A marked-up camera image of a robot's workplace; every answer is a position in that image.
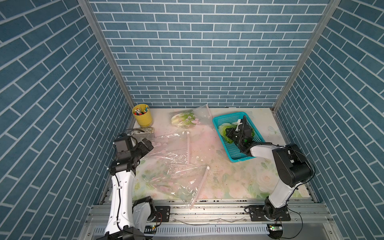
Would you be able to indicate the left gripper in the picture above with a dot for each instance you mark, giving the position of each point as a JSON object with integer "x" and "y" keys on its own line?
{"x": 144, "y": 149}

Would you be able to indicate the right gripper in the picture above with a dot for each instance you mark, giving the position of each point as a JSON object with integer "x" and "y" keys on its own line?
{"x": 230, "y": 134}

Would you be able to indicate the chinese cabbage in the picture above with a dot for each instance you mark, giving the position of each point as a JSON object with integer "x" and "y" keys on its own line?
{"x": 229, "y": 134}
{"x": 257, "y": 137}
{"x": 185, "y": 120}

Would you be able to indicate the zip-top bag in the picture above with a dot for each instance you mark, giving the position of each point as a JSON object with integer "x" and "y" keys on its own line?
{"x": 200, "y": 116}
{"x": 182, "y": 181}
{"x": 171, "y": 149}

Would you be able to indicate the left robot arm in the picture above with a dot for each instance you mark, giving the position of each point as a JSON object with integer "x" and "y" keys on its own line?
{"x": 128, "y": 218}

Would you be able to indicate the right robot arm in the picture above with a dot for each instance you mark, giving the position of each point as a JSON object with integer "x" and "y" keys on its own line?
{"x": 293, "y": 167}

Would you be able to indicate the teal plastic basket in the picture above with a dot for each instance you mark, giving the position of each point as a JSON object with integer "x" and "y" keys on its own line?
{"x": 233, "y": 152}

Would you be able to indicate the yellow pen cup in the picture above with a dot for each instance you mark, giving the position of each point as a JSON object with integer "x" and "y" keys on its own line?
{"x": 143, "y": 115}

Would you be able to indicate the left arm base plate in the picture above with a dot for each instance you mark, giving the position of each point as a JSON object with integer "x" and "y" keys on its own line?
{"x": 162, "y": 214}

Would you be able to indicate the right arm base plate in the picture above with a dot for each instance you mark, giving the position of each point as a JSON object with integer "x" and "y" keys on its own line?
{"x": 259, "y": 213}

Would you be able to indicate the white vented cable duct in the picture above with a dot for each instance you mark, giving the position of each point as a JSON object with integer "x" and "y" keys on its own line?
{"x": 207, "y": 230}

